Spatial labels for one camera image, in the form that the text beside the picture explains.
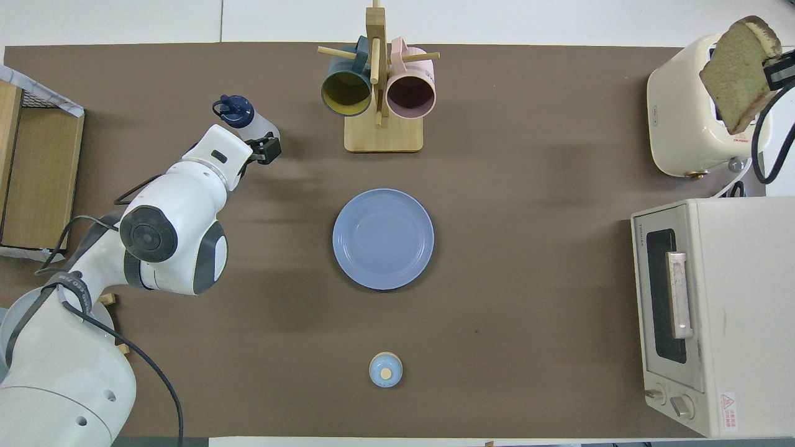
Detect translucent squeeze bottle blue cap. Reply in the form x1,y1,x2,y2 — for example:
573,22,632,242
212,94,281,142

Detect toasted bread slice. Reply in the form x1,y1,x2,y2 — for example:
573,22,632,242
699,16,783,135

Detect blue round plate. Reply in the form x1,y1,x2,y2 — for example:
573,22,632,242
332,188,435,291

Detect wooden plate rack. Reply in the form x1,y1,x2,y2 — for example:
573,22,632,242
98,293,130,356

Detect pale grey plate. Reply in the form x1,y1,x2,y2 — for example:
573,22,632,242
0,289,116,373

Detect dark teal mug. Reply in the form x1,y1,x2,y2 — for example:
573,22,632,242
320,35,373,117

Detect cream two-slot toaster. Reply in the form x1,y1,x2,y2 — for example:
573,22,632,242
646,34,773,179

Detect wooden mug tree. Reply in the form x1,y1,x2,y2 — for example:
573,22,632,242
317,0,440,153

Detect pink ribbed mug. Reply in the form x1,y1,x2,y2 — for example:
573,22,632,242
385,37,437,120

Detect white checked cloth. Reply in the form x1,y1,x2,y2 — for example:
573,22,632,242
0,64,86,263

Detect white toaster oven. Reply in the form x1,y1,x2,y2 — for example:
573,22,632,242
630,197,795,439

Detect brown table mat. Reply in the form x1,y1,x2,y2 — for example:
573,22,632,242
0,42,768,439

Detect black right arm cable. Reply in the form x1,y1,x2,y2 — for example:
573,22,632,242
751,79,795,185

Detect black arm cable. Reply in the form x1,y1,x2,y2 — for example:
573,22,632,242
751,79,795,185
3,176,185,447

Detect toaster cable and plug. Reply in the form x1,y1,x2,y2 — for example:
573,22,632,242
711,158,755,199

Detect black wire basket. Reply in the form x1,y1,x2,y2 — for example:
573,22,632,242
22,90,70,112

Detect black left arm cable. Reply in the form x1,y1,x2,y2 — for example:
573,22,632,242
3,176,185,447

